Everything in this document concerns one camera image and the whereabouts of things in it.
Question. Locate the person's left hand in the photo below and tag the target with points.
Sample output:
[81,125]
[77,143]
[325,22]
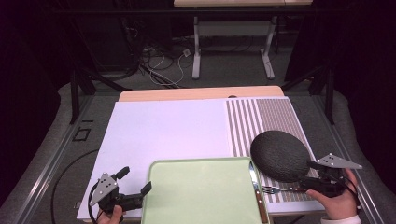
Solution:
[112,217]

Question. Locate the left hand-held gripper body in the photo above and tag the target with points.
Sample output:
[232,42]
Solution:
[106,189]

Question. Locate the aluminium floor rail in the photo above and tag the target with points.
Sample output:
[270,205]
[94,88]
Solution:
[347,149]
[48,168]

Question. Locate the light green plastic tray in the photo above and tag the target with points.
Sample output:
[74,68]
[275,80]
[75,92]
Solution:
[199,193]

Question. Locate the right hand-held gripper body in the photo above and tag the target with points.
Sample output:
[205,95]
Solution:
[333,182]

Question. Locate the desk with white metal legs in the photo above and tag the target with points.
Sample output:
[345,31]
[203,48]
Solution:
[196,46]

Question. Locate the person's right hand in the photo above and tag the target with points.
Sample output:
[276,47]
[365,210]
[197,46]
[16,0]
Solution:
[339,205]

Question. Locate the grey striped placemat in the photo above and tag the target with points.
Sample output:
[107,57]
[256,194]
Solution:
[243,124]

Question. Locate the white placemat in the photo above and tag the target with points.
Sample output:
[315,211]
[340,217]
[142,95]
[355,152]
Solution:
[162,130]

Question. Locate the dark curtain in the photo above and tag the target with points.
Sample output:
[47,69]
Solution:
[367,77]
[25,93]

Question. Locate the black round plate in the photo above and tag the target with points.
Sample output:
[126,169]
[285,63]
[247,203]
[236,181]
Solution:
[277,154]

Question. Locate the black metal stand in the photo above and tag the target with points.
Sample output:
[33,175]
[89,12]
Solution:
[329,99]
[74,99]

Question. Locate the light wooden table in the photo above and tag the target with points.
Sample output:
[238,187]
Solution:
[199,93]

